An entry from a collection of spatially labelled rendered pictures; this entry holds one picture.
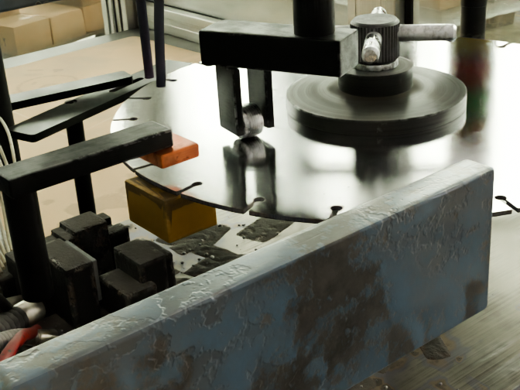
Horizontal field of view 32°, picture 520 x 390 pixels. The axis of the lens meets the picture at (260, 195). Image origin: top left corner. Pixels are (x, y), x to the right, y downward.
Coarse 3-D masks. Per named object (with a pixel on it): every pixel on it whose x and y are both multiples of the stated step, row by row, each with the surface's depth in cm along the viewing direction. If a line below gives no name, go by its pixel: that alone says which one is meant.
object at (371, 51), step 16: (368, 16) 55; (384, 16) 55; (368, 32) 53; (384, 32) 53; (400, 32) 54; (416, 32) 54; (432, 32) 54; (448, 32) 54; (368, 48) 50; (384, 48) 54; (368, 64) 54; (384, 64) 54
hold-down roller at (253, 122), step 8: (248, 104) 52; (256, 104) 52; (248, 112) 51; (256, 112) 52; (248, 120) 51; (256, 120) 52; (248, 128) 51; (256, 128) 52; (240, 136) 52; (248, 136) 52
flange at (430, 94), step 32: (288, 96) 56; (320, 96) 55; (352, 96) 55; (384, 96) 54; (416, 96) 54; (448, 96) 54; (320, 128) 53; (352, 128) 52; (384, 128) 51; (416, 128) 52
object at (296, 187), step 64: (192, 64) 67; (448, 64) 63; (512, 64) 62; (192, 128) 54; (448, 128) 52; (512, 128) 51; (192, 192) 46; (256, 192) 46; (320, 192) 45; (384, 192) 45; (512, 192) 44
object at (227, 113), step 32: (320, 0) 46; (224, 32) 49; (256, 32) 49; (288, 32) 48; (320, 32) 47; (352, 32) 48; (224, 64) 50; (256, 64) 49; (288, 64) 48; (320, 64) 47; (352, 64) 48; (224, 96) 51; (256, 96) 52; (224, 128) 52
